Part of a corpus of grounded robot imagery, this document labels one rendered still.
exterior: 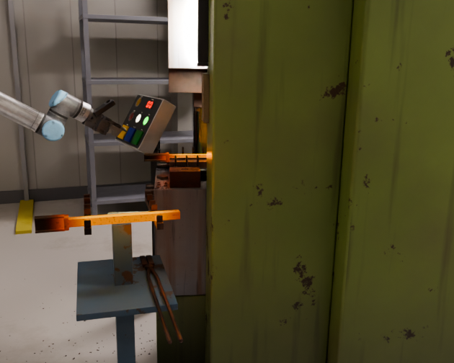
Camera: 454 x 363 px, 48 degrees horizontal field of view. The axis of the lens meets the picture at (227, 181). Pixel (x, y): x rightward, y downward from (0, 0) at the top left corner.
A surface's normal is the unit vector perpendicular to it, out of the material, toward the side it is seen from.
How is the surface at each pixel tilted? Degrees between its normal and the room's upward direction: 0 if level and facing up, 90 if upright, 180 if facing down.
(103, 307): 0
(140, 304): 0
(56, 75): 90
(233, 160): 90
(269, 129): 90
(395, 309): 90
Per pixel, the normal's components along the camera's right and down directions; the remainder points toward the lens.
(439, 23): 0.11, 0.25
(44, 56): 0.33, 0.24
